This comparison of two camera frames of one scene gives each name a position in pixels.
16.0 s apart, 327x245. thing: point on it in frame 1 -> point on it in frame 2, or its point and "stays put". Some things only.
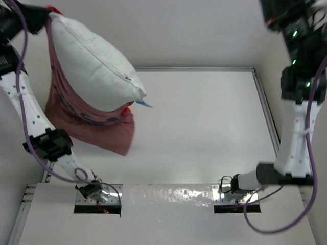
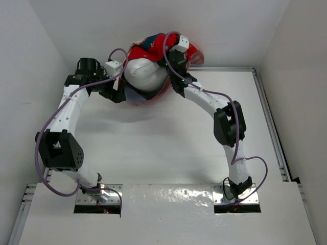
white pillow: (93, 73) -> (144, 74)
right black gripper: (276, 11) -> (162, 62)
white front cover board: (162, 214) stays put
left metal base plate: (109, 195) stays put
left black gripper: (33, 16) -> (116, 95)
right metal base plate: (222, 194) stays put
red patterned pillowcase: (69, 115) -> (154, 46)
